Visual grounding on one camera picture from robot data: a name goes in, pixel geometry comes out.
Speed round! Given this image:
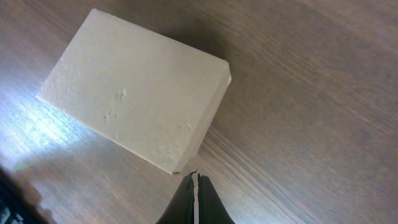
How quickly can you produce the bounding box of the brown cardboard box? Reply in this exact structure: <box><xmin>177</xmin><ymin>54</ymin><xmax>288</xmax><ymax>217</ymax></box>
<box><xmin>37</xmin><ymin>9</ymin><xmax>231</xmax><ymax>173</ymax></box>

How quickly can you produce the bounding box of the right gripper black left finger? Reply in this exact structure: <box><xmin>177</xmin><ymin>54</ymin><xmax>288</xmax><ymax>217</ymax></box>
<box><xmin>156</xmin><ymin>172</ymin><xmax>195</xmax><ymax>224</ymax></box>

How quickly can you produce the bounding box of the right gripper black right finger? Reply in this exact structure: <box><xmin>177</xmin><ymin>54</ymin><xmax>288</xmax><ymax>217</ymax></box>
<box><xmin>198</xmin><ymin>174</ymin><xmax>234</xmax><ymax>224</ymax></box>

